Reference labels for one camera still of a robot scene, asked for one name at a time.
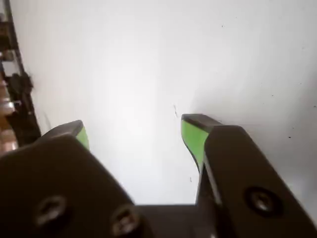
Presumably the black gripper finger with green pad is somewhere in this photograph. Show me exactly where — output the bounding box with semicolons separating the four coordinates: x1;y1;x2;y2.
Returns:
181;114;317;238
0;119;154;238

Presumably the black table edge frame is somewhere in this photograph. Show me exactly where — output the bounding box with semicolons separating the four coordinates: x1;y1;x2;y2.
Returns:
3;0;42;147

